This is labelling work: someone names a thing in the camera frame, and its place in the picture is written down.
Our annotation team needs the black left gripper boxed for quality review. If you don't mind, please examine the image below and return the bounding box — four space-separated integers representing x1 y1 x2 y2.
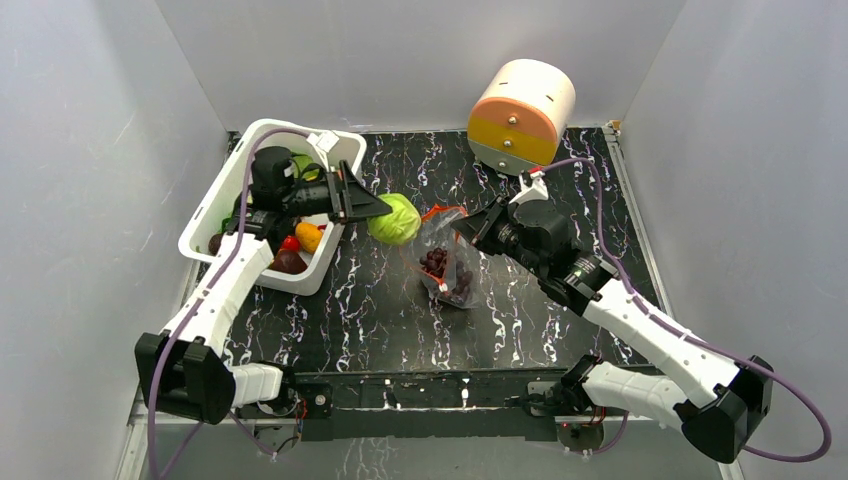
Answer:
284 163 393 227

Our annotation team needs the clear zip top bag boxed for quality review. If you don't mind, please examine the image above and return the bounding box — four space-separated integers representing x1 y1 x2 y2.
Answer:
400 205 480 310

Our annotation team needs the green cabbage ball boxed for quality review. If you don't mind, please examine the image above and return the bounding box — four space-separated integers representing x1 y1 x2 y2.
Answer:
367 193 422 246

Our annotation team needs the dark purple grape bunch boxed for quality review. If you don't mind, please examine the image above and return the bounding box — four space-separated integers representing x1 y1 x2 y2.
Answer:
418 248 475 308

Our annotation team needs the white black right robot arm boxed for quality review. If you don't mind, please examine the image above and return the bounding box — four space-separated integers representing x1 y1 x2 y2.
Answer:
451 197 772 464

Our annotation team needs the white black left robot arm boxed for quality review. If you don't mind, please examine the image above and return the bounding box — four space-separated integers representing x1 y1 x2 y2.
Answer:
134 149 392 425

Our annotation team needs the orange mango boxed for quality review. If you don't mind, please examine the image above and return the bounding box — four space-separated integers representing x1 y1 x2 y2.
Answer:
295 222 324 255

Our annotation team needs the dark green leaf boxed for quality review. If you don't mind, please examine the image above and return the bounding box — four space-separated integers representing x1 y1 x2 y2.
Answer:
292 154 322 182

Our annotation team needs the red pepper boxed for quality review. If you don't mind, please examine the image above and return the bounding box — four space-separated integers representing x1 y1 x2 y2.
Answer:
280 235 301 253

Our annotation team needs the dark red plum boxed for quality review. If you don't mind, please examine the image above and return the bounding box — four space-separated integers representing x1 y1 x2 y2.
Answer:
269 249 308 275

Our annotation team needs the round pastel drawer cabinet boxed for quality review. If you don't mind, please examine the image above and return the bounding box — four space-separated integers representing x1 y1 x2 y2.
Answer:
466 59 576 176

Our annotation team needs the white plastic bin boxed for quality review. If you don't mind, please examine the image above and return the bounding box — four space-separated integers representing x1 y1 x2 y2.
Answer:
178 119 367 296

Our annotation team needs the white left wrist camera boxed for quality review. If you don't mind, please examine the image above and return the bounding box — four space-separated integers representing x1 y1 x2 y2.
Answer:
306 130 339 169

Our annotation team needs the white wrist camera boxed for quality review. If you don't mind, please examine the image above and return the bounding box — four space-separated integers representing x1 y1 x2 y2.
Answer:
510 170 549 205
306 130 339 169

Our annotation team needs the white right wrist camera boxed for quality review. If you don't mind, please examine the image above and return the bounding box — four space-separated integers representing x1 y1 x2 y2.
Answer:
510 170 549 205

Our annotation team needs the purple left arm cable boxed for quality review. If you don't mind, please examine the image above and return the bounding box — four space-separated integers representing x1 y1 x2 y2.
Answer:
145 127 319 480

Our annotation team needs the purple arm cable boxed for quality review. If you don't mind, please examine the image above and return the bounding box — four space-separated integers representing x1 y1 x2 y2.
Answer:
145 127 319 480
523 157 833 464

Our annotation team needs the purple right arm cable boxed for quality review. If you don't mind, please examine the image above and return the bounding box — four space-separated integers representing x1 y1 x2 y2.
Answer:
523 157 833 464

